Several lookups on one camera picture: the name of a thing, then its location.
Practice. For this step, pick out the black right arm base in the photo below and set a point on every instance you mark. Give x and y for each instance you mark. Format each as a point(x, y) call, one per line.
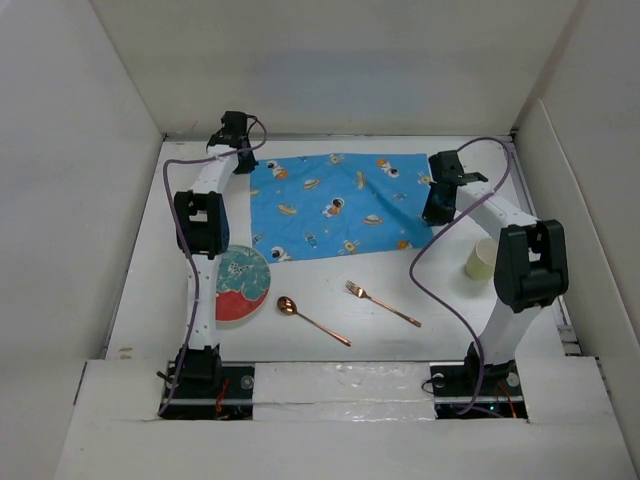
point(465, 390)

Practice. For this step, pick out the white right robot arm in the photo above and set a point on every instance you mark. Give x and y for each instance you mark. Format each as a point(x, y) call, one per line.
point(531, 268)

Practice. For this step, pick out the blue space-print cloth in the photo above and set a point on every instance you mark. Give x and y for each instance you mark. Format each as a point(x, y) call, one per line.
point(338, 204)

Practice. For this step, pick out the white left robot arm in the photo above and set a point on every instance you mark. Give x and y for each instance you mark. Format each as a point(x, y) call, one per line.
point(202, 226)

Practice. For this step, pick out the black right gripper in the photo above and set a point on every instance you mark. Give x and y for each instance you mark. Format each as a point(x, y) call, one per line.
point(430, 213)

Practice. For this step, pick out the copper fork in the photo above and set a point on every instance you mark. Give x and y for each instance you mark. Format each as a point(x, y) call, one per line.
point(361, 293)

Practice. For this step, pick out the red and teal plate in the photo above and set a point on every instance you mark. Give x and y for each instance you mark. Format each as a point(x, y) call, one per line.
point(243, 283)

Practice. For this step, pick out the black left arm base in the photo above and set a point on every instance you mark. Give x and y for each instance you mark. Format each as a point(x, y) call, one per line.
point(199, 385)

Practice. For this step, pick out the pale yellow paper cup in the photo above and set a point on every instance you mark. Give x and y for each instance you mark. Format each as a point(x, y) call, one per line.
point(480, 264)

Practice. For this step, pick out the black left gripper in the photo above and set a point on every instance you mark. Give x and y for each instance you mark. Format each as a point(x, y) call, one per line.
point(246, 167)

